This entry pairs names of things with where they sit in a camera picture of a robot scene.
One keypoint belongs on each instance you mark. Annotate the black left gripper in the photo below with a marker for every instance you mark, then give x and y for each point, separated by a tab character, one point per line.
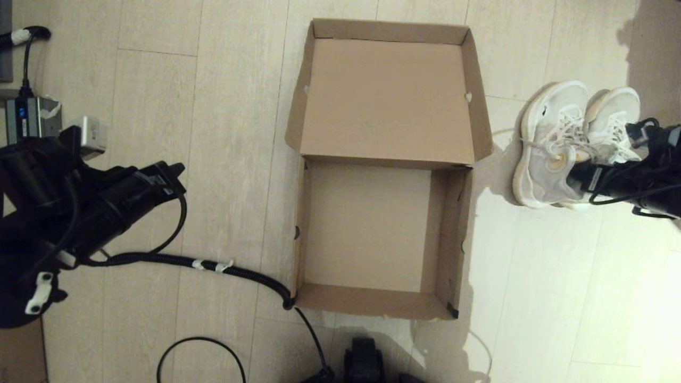
127	199

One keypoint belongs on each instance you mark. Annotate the white lace-up sneaker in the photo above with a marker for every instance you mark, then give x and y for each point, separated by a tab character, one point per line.
542	138
612	111

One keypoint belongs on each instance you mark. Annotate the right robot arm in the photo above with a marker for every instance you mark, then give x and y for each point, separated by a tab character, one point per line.
662	181

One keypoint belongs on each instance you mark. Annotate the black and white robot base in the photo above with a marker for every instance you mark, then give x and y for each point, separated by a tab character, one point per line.
363	361

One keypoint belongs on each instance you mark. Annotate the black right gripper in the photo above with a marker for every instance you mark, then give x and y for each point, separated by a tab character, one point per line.
614	181

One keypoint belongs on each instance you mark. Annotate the white tape piece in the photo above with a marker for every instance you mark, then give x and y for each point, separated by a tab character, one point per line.
223	265
198	264

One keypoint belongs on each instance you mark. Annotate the brown cardboard shoe box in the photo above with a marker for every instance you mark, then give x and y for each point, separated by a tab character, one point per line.
383	96

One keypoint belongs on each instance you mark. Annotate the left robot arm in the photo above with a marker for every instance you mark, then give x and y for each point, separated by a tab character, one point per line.
32	213

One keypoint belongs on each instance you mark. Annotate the flat brown cardboard piece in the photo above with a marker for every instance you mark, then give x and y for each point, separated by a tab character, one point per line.
24	356

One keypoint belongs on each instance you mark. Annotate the grey power supply box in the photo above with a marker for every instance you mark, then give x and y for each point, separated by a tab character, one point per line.
26	114

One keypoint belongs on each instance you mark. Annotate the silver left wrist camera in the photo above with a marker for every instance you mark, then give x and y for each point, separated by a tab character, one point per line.
90	135

